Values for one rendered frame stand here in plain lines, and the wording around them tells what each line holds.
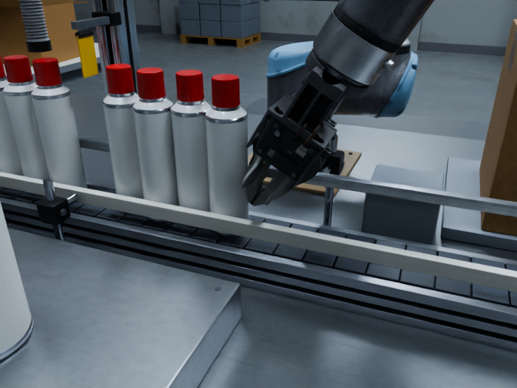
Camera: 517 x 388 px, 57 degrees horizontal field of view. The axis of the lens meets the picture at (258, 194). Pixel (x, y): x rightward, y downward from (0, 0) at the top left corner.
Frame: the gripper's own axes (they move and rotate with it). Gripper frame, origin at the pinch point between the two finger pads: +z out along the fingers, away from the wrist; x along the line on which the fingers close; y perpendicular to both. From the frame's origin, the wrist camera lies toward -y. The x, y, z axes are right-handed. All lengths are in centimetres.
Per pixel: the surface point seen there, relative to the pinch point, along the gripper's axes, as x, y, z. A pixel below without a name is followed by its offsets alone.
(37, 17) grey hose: -44.4, -8.8, 3.3
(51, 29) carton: -124, -120, 72
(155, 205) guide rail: -10.3, 4.5, 8.2
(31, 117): -33.3, 1.6, 11.2
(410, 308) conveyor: 21.9, 6.0, -3.4
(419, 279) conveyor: 21.1, 3.6, -5.8
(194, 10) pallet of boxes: -278, -625, 209
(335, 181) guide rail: 7.0, -2.4, -6.7
